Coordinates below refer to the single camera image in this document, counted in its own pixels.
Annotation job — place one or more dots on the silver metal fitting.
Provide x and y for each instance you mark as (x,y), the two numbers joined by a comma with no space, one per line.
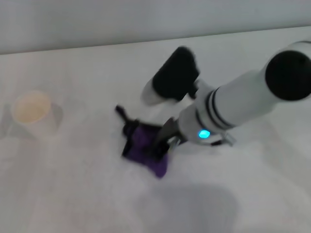
(175,143)

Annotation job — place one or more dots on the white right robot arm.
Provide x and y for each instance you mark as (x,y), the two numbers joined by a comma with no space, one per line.
(243,99)

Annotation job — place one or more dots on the purple rag with black trim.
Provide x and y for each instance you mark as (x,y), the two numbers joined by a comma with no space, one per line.
(143,148)

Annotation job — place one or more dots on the white paper cup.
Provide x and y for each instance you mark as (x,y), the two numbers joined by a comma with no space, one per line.
(34,114)

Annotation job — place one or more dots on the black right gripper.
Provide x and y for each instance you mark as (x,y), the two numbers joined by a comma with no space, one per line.
(166,133)

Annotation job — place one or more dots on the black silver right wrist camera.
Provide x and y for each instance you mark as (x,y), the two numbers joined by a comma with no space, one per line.
(173,77)

